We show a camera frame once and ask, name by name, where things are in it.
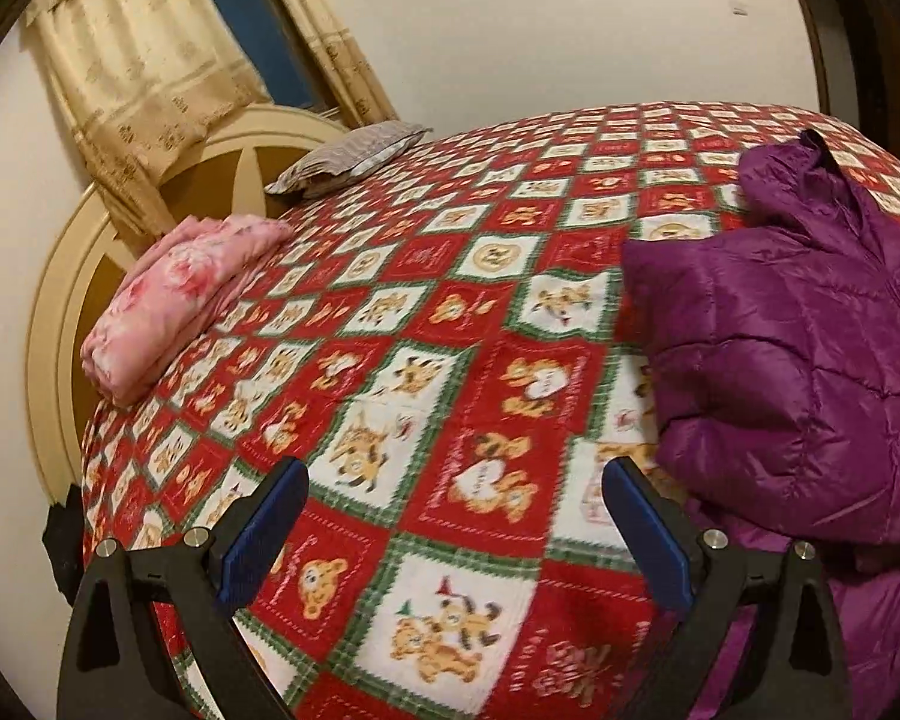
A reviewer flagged pink floral folded blanket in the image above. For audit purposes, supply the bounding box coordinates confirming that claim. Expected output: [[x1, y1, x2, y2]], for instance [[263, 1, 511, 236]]
[[81, 214, 293, 407]]

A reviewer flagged window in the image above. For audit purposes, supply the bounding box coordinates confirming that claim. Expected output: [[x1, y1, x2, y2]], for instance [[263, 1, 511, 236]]
[[201, 0, 325, 115]]

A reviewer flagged purple puffer jacket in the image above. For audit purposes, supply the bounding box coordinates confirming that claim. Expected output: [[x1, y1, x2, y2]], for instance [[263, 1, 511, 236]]
[[621, 129, 900, 720]]

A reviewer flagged dark wooden door frame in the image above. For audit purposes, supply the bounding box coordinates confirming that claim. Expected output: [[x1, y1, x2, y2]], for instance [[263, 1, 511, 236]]
[[776, 0, 900, 137]]

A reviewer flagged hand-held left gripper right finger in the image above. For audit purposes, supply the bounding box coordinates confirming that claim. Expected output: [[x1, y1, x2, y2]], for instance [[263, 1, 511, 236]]
[[601, 457, 856, 720]]

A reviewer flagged cream wooden headboard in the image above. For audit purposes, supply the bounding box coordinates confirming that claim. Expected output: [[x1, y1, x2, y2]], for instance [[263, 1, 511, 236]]
[[26, 105, 346, 511]]

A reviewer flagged red teddy bear bedspread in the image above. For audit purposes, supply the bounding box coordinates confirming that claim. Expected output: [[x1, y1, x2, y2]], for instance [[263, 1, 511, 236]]
[[79, 101, 900, 720]]

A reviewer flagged beige patterned curtain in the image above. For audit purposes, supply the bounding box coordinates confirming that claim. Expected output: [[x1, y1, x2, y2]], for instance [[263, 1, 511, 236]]
[[249, 0, 400, 128], [21, 0, 272, 245]]

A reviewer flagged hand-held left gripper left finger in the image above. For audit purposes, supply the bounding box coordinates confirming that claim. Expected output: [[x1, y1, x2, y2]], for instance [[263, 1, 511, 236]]
[[56, 457, 311, 720]]

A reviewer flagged grey patterned pillow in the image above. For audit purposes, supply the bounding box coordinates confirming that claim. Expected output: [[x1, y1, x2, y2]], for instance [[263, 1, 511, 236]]
[[265, 121, 430, 200]]

